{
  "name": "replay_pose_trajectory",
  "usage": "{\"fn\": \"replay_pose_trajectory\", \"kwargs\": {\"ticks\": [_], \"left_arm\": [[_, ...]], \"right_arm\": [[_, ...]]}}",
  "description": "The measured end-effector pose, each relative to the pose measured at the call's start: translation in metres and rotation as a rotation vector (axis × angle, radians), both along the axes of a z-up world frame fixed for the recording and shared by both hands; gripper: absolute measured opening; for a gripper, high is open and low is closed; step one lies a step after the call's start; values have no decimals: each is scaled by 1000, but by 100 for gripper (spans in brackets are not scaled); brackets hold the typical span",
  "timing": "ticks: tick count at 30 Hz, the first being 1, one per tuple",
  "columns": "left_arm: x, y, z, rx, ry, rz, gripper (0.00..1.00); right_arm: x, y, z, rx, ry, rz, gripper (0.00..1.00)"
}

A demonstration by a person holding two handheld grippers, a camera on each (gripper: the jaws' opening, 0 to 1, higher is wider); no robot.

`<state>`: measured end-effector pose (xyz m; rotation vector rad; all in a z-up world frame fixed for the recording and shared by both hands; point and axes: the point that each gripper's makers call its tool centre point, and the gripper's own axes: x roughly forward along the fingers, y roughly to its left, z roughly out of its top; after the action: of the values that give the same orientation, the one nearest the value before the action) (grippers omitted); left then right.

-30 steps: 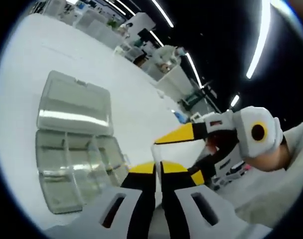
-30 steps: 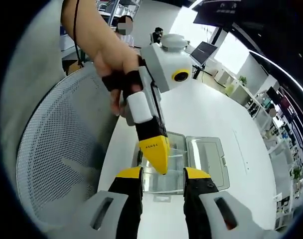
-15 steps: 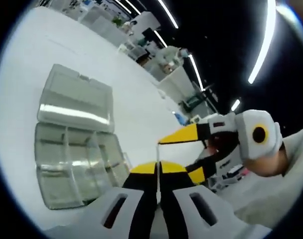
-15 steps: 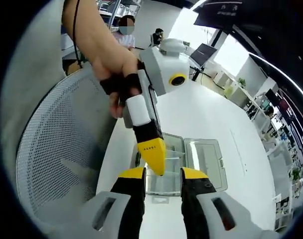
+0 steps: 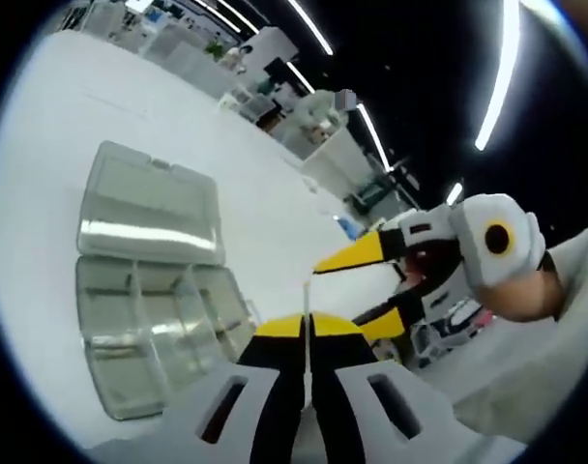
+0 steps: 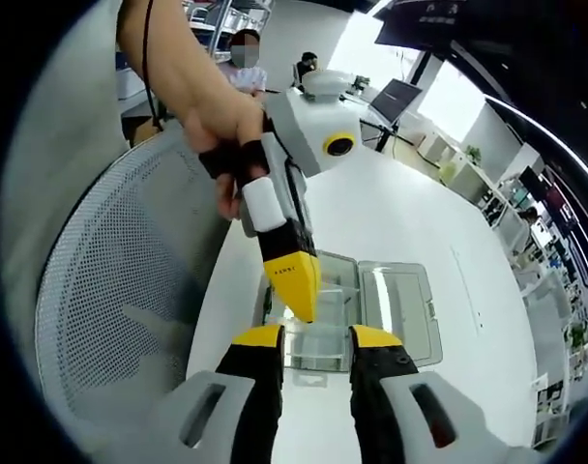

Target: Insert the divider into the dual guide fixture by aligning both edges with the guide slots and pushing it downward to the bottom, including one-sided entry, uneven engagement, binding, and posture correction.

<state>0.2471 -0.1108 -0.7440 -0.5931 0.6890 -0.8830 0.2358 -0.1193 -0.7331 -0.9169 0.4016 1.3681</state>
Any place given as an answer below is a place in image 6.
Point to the metal shelf with white bins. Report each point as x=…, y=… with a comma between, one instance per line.
x=226, y=14

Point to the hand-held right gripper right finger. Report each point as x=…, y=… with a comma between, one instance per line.
x=410, y=415

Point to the person's grey shirt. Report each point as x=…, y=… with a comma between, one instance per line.
x=57, y=121

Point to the green potted plant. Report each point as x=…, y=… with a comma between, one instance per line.
x=474, y=154

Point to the person's left hand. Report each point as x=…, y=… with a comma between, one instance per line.
x=226, y=130

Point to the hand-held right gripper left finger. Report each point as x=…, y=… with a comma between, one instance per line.
x=216, y=415

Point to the grey mesh office chair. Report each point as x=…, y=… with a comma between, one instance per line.
x=120, y=270

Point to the transparent grey guide fixture box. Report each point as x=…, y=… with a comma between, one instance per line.
x=400, y=309

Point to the white standing desk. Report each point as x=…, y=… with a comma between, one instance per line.
x=371, y=121

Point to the black hanging screen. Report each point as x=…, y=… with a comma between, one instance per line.
x=420, y=24

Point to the black desk monitor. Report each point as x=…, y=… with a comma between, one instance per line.
x=395, y=101

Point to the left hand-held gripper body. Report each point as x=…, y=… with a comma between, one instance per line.
x=313, y=121

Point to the white low cabinet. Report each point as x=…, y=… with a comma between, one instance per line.
x=468, y=193

